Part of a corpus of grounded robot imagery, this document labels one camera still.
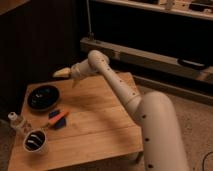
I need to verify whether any black handle on beam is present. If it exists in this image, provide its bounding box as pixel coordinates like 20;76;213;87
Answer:
177;59;210;70

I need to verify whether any blue sponge lower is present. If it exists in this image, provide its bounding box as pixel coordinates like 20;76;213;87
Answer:
54;118;66;129

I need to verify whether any white cup with dark contents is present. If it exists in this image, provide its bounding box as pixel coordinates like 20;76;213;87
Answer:
23;129;48;155

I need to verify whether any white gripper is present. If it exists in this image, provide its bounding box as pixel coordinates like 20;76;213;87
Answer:
53;60;92;88

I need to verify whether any clear plastic bottle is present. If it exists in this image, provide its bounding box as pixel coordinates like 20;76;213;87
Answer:
8;112;32;135

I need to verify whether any upper wooden shelf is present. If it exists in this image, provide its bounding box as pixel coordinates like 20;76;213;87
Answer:
93;0;213;21

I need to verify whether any long wooden bench beam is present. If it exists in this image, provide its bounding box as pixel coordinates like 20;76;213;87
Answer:
80;37;213;85

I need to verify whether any black ceramic bowl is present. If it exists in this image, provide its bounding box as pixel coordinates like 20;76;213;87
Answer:
27;85;60;111

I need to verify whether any metal pole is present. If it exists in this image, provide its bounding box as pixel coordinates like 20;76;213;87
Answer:
86;0;94;41

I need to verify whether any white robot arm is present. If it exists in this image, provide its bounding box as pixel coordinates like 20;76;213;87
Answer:
53;50;190;171

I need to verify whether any wooden low table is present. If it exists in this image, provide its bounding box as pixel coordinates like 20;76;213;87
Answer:
8;76;143;171

